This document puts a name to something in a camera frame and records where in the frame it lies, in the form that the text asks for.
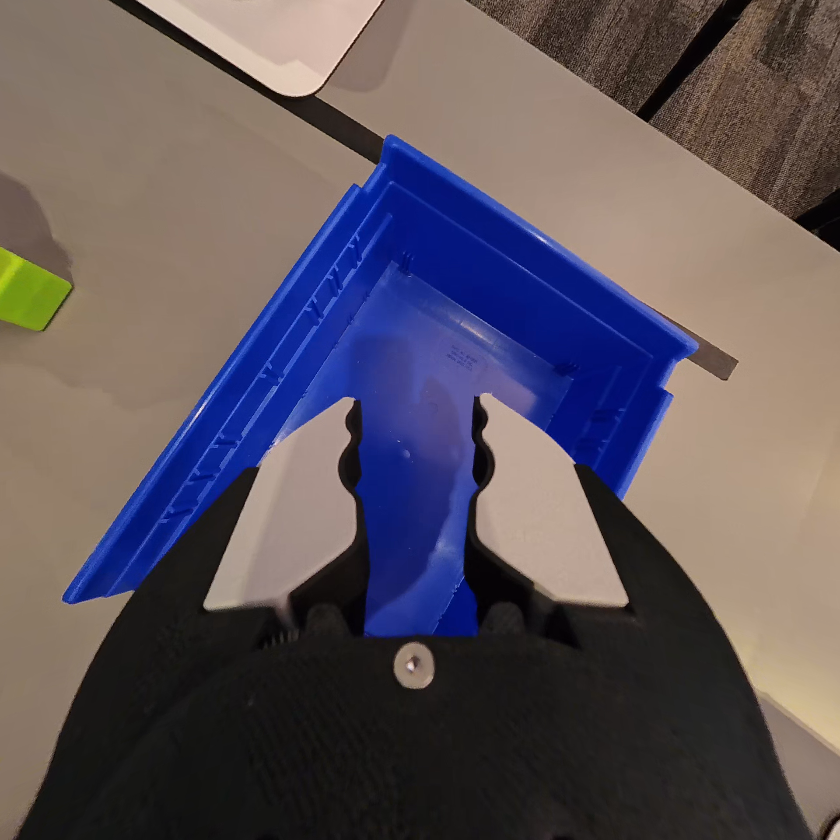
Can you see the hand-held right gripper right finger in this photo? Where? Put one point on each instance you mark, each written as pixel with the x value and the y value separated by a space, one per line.
pixel 551 525

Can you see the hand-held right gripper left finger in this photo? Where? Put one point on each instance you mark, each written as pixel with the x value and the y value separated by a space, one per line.
pixel 282 525

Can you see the blue plastic bin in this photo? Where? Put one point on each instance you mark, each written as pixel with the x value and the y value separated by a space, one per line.
pixel 525 289

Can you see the green magnetic cube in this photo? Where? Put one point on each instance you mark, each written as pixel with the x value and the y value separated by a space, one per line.
pixel 29 292

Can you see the white sign stand base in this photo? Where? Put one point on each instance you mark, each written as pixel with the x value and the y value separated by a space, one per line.
pixel 263 33

